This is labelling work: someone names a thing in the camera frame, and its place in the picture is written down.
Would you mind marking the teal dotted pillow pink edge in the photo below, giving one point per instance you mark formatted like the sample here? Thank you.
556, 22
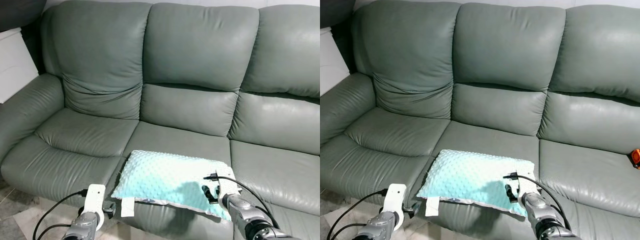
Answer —
160, 175
465, 175

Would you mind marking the green leather sofa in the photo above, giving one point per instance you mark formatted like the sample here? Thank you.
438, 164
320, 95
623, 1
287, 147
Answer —
505, 50
200, 50

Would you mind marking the small orange black device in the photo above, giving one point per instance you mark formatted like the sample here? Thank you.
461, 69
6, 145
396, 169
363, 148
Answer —
636, 157

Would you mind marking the white cabinet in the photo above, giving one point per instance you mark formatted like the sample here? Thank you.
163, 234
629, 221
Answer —
15, 65
332, 65

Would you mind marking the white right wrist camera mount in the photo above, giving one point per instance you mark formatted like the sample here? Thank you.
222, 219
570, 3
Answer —
229, 187
527, 186

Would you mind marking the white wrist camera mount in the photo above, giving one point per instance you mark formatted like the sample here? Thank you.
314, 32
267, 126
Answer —
527, 186
229, 187
94, 197
395, 196

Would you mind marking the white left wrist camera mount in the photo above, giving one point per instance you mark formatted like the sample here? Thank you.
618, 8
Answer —
94, 197
395, 196

